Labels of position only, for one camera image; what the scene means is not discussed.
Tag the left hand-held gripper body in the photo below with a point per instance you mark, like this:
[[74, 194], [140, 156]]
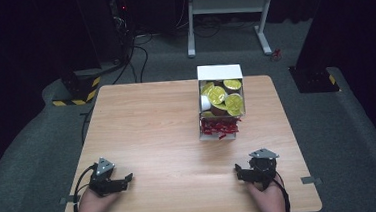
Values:
[[102, 172]]

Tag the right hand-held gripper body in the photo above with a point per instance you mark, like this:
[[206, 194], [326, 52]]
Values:
[[263, 167]]

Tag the person's left hand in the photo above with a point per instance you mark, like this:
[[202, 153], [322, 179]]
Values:
[[94, 206]]

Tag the person's right hand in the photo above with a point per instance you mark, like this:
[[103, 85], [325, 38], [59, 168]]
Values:
[[269, 200]]

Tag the pile of red wrapped packets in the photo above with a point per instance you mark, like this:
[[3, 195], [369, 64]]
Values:
[[219, 127]]

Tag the grey tape piece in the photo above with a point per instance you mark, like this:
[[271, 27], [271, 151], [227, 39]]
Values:
[[311, 180]]

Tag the black stand with striped base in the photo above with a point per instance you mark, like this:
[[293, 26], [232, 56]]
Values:
[[81, 86]]

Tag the white divided box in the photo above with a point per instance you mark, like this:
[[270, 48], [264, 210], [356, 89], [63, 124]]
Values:
[[218, 73]]

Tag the black stand base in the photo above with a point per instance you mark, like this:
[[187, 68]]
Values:
[[314, 78]]

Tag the small red object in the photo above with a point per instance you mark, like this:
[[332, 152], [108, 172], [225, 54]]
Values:
[[275, 55]]

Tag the dark equipment rack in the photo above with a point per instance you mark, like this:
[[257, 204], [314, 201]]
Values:
[[120, 20]]

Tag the white metal stand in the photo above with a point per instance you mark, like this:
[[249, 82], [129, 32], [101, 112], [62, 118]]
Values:
[[225, 5]]

